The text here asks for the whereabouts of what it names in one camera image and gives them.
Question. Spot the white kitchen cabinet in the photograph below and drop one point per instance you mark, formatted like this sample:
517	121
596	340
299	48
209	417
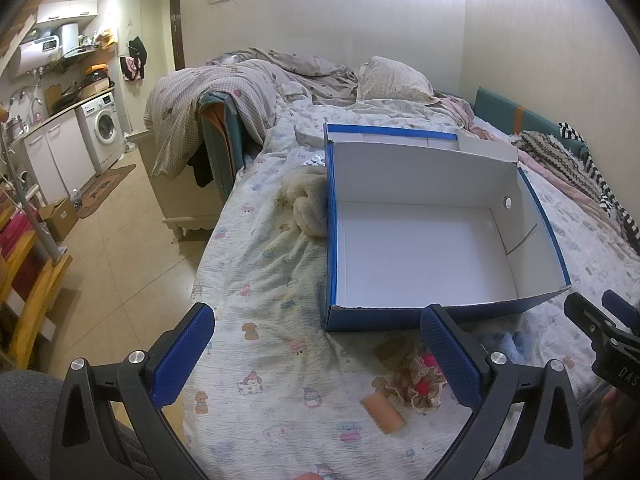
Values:
55	155

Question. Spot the brown cardboard box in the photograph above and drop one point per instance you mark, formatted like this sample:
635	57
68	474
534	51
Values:
60	217

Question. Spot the person's grey trouser leg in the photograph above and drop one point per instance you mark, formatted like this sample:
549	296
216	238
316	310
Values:
30	402

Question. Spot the black hanging cloth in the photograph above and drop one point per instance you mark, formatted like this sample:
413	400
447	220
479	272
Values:
202	170

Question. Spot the dark wooden door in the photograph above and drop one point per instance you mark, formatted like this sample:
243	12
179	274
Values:
177	30

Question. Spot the person's right hand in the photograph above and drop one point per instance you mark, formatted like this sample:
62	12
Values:
602	430

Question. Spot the black white striped cloth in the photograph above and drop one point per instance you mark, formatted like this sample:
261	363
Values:
607	195

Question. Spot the pink blanket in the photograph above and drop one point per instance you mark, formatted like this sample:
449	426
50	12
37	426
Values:
550	172

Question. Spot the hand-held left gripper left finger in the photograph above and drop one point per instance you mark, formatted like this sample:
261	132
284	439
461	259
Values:
182	355

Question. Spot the cartoon print bed sheet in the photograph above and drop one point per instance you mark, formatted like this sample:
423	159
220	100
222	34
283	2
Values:
260	280

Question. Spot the cream lace scrunchie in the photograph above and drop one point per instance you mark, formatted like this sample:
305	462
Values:
415	400

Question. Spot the white washing machine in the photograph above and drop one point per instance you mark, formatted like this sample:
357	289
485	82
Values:
102	125

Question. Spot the white water heater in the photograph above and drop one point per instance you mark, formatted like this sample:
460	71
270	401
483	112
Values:
35	55

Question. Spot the red boxes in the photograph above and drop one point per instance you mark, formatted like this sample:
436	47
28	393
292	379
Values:
17	240

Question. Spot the beige patterned pillow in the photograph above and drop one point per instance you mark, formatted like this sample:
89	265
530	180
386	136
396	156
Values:
392	80

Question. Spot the yellow wooden rack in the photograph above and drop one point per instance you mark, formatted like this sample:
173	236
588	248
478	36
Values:
37	300

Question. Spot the dark hanging clothes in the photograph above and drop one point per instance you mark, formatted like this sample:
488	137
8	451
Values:
138	57

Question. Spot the brown knitted blanket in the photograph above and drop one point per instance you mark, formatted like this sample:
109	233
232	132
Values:
555	152

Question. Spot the white cylinder appliance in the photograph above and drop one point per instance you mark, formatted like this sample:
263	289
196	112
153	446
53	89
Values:
70	40

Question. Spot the grey metal pole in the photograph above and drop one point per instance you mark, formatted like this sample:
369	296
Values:
30	205

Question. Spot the black frying pan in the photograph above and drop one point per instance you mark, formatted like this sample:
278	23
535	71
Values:
67	100

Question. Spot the cream fluffy cloth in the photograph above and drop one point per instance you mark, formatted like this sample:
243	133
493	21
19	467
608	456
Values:
310	200

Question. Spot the white wall cabinet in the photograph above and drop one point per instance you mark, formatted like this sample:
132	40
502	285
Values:
65	10

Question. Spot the brown door mat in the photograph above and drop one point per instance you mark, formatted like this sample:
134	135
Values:
107	187

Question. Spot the teal padded bed board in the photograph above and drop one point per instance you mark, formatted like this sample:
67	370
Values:
235	132
500	110

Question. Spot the silver foil packet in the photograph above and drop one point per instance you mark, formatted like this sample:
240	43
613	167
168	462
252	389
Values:
315	161

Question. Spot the blue cardboard box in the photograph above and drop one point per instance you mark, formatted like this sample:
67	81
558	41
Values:
425	240

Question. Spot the checked grey quilt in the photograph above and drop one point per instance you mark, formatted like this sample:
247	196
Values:
220	85

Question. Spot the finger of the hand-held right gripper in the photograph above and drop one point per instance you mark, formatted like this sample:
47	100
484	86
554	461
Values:
587	320
625	312

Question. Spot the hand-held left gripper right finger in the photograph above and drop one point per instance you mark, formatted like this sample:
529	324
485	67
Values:
450	355

